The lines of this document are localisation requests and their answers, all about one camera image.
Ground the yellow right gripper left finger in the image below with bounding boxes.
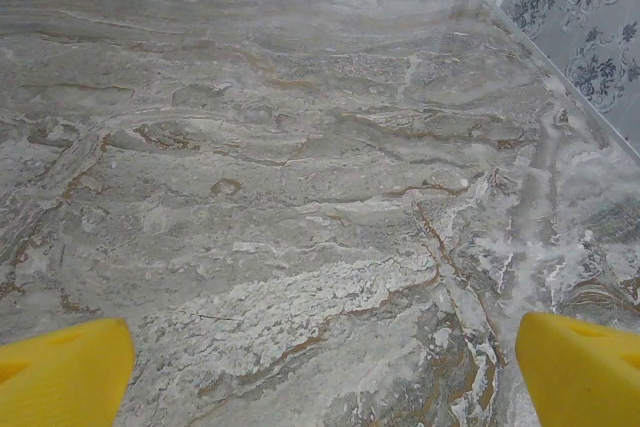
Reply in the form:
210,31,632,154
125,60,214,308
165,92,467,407
0,316,137,427

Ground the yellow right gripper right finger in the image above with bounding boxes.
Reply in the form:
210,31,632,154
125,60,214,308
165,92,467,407
513,310,640,427

